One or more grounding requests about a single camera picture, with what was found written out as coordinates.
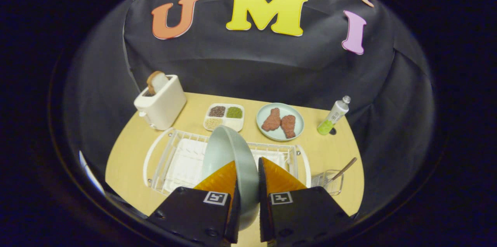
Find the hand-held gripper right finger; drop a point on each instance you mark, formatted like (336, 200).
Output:
(264, 216)

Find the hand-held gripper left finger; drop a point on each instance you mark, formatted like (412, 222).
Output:
(233, 223)

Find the pale green plate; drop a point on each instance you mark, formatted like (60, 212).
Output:
(229, 150)

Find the light blue food dish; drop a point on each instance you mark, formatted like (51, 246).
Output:
(277, 135)

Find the brown toy chicken drumstick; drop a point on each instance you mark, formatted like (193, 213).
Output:
(271, 119)
(288, 126)

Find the white divided condiment tray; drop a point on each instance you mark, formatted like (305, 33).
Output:
(235, 124)

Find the green tea bottle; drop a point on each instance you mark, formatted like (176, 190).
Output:
(334, 117)

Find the white toaster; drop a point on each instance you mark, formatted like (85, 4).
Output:
(163, 103)

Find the bread slice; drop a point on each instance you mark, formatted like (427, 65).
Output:
(157, 82)

